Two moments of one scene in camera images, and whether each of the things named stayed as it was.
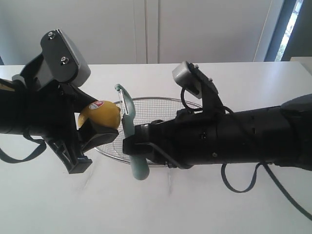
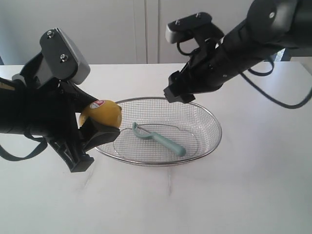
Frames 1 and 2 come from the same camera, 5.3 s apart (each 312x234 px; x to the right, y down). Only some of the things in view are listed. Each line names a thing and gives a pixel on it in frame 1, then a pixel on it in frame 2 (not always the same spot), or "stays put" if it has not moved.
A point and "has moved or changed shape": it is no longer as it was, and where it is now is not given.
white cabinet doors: x=139 y=31 stays put
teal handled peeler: x=140 y=163 has moved or changed shape
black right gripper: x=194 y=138 → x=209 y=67
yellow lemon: x=106 y=112 stays put
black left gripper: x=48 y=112 stays put
